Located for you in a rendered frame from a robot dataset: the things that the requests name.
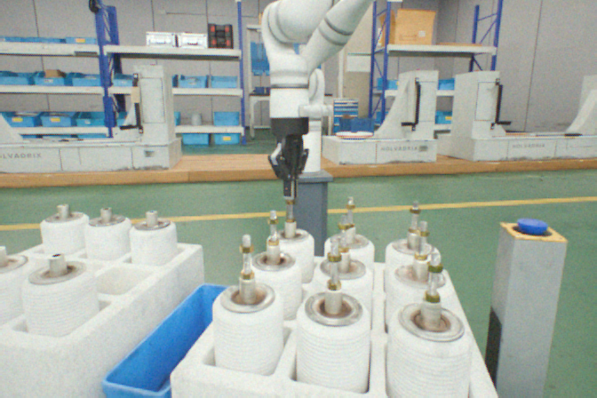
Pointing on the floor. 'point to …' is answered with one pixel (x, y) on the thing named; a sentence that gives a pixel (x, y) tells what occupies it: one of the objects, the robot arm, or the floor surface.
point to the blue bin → (163, 348)
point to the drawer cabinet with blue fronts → (350, 106)
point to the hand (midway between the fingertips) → (290, 188)
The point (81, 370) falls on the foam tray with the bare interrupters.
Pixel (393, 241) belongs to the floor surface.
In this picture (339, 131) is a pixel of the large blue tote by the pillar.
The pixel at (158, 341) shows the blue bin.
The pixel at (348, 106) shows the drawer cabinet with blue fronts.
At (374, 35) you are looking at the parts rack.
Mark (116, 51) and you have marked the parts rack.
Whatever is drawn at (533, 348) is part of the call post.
